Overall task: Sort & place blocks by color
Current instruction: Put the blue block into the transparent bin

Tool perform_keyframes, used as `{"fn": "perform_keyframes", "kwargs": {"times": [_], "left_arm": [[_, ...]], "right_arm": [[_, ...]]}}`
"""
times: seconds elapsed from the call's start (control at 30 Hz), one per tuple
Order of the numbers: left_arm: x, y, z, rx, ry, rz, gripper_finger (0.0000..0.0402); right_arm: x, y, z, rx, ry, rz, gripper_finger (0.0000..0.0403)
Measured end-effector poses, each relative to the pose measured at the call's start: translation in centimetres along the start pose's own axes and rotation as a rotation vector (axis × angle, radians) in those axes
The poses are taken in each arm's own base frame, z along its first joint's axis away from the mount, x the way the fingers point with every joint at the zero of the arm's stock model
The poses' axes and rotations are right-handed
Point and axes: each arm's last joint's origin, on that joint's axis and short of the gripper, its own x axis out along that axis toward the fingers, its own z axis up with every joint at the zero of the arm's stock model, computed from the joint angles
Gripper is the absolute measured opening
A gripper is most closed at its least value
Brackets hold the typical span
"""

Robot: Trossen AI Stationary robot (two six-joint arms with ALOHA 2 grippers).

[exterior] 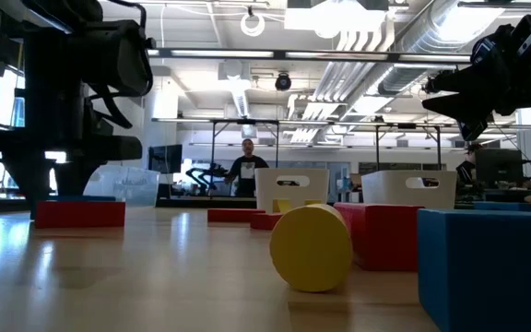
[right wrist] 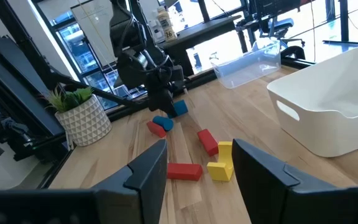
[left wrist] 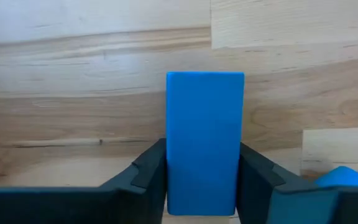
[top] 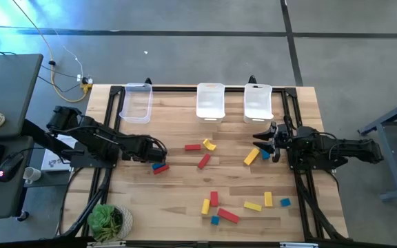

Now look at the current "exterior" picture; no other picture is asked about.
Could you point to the black beam with light strips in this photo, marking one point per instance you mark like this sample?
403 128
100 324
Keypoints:
279 54

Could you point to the white plastic bin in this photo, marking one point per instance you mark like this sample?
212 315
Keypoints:
265 193
385 193

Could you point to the blue rectangular block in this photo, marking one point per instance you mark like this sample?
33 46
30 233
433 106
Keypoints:
505 206

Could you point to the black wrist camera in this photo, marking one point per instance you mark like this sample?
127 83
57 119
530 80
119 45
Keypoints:
113 60
530 43

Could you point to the yellow cylinder block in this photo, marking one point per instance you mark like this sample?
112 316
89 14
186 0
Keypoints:
311 249

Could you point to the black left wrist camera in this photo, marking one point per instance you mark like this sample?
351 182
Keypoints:
113 60

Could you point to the silver ventilation duct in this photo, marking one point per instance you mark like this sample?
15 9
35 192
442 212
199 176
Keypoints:
424 41

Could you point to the black ceiling spotlight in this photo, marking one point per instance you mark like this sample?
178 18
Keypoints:
283 82

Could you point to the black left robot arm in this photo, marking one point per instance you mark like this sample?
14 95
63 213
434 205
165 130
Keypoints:
53 69

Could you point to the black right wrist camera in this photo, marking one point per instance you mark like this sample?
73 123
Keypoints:
530 43

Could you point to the black computer monitor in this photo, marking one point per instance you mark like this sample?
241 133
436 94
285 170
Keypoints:
498 166
165 159

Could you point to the thick red rectangular block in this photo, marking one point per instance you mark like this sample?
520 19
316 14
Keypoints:
385 235

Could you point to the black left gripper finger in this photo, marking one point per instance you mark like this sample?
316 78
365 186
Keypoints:
35 184
74 177

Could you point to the black aluminium table frame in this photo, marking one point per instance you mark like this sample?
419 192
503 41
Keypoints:
201 203

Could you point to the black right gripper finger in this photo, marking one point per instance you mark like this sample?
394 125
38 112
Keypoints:
473 99
474 129

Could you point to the black background robot arm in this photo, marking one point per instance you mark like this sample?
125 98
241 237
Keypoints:
203 177

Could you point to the yellow rectangular block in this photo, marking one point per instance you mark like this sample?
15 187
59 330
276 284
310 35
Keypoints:
281 205
313 202

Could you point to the clear plastic bin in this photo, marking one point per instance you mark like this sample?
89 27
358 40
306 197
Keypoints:
127 184

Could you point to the blue cube block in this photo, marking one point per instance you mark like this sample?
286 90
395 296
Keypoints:
487 276

